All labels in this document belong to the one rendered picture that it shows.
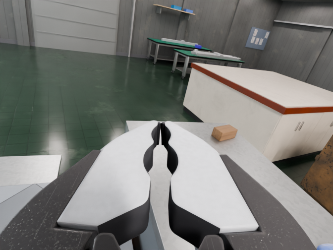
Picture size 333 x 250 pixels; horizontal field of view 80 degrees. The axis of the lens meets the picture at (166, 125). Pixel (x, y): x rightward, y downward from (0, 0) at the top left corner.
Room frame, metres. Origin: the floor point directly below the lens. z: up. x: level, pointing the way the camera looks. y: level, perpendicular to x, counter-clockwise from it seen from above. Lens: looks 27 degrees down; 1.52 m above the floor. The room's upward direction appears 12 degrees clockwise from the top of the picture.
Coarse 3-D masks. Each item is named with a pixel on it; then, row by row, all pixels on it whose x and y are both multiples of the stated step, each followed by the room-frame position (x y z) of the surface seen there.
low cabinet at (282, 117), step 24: (192, 72) 3.73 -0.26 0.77; (216, 72) 3.29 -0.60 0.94; (240, 72) 3.81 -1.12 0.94; (264, 72) 4.50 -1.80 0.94; (192, 96) 3.58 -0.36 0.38; (216, 96) 3.08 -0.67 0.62; (240, 96) 2.71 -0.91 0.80; (264, 96) 2.43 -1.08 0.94; (288, 96) 2.72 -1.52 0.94; (312, 96) 3.08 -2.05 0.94; (216, 120) 2.94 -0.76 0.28; (240, 120) 2.59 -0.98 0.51; (264, 120) 2.32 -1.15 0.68; (288, 120) 2.27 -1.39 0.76; (312, 120) 2.56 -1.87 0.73; (264, 144) 2.20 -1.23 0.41; (288, 144) 2.43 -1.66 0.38; (312, 144) 2.80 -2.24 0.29
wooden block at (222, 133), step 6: (216, 126) 0.91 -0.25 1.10; (222, 126) 0.93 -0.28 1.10; (228, 126) 0.94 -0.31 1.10; (216, 132) 0.88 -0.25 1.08; (222, 132) 0.86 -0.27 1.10; (228, 132) 0.89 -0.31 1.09; (234, 132) 0.92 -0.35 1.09; (216, 138) 0.87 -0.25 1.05; (222, 138) 0.87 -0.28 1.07; (228, 138) 0.90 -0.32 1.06
